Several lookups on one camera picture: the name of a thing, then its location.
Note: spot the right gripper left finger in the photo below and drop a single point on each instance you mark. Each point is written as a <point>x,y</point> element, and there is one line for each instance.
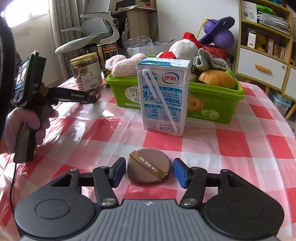
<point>105,180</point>

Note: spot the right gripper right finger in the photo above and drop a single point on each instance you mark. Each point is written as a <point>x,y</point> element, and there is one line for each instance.
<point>193,180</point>

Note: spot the brown round powder puff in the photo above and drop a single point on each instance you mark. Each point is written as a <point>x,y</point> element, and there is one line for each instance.
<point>148,166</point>

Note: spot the beige plush doll blue dress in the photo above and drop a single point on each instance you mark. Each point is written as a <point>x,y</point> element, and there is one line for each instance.
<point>120,66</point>

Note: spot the plush hamburger toy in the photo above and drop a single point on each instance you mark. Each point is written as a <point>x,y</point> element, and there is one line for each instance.
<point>217,78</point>

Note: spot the grey fuzzy cloth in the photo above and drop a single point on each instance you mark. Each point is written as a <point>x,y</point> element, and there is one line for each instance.
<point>204,61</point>

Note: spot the white plush santa toy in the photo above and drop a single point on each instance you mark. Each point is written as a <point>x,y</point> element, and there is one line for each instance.
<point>187,48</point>

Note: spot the gold lid cookie jar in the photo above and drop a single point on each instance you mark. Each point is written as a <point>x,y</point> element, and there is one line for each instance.
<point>87,73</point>

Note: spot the pink checkered tablecloth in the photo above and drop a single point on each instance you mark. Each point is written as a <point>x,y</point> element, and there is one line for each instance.
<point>257,144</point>

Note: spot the green plastic bin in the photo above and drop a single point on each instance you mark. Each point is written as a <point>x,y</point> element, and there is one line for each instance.
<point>207,102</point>

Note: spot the black yellow tin can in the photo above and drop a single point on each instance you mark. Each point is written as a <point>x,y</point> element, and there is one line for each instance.
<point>105,52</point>

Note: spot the grey office chair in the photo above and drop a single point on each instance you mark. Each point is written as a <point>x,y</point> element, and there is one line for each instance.
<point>98,28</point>

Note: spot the white blue milk carton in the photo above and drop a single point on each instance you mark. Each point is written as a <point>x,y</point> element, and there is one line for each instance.
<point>164,94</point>

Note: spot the clear storage box blue lid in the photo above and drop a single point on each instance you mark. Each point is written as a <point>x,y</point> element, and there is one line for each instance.
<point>282,103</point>

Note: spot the red chips bucket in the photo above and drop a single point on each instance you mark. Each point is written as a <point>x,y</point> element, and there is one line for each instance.
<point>216,52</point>

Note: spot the wooden desk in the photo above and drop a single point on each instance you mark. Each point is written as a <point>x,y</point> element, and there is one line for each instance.
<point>137,18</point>

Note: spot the wooden shelf cabinet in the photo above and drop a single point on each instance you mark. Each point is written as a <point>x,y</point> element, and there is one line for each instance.
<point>266,48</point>

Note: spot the purple bounce ball toy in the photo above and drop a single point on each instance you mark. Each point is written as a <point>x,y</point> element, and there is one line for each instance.
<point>218,32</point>

